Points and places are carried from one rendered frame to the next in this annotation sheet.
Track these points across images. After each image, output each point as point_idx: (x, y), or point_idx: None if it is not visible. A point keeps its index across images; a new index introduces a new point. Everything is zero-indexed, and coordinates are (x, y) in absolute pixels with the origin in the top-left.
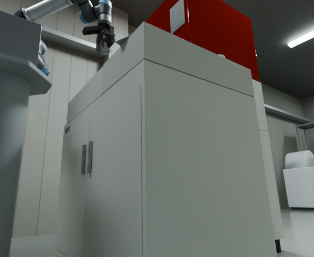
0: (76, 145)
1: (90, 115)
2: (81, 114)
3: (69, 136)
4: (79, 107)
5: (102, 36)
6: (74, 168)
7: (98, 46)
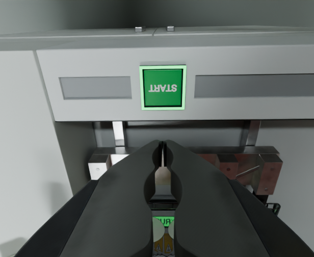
0: (225, 30)
1: (153, 36)
2: (229, 36)
3: (309, 30)
4: (259, 37)
5: None
6: (218, 29)
7: (207, 223)
